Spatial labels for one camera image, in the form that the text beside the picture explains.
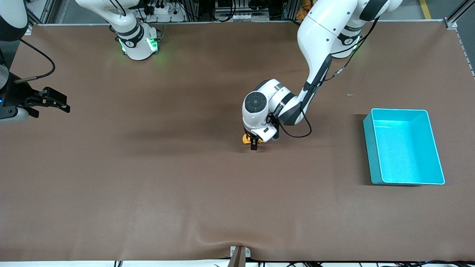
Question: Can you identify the grey arm base connector block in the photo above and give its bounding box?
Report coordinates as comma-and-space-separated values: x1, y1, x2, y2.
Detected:
150, 29, 163, 52

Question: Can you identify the brown table mat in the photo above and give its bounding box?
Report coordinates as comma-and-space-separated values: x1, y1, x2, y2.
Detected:
0, 20, 475, 262

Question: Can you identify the grey electronics box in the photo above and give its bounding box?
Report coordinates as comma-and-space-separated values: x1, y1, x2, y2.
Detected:
214, 0, 271, 22

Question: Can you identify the orange snack pile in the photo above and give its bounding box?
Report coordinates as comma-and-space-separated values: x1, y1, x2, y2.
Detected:
296, 0, 310, 21

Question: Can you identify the white power strip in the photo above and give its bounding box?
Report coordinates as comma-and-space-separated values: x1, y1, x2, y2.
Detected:
147, 0, 186, 23

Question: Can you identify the turquoise plastic bin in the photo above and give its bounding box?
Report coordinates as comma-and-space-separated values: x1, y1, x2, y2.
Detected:
363, 108, 445, 185

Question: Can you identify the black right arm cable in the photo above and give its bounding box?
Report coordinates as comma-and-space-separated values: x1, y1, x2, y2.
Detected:
14, 39, 56, 83

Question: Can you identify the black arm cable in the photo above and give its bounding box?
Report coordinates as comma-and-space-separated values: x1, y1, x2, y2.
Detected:
267, 15, 379, 138
14, 39, 56, 83

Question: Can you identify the aluminium frame post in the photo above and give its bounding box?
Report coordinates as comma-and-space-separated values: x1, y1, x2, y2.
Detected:
443, 0, 475, 29
26, 0, 56, 24

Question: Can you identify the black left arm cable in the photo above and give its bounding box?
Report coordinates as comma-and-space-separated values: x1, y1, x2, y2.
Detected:
267, 15, 379, 138

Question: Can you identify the brown strap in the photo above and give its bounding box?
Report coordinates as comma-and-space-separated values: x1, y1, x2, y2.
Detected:
227, 247, 246, 267

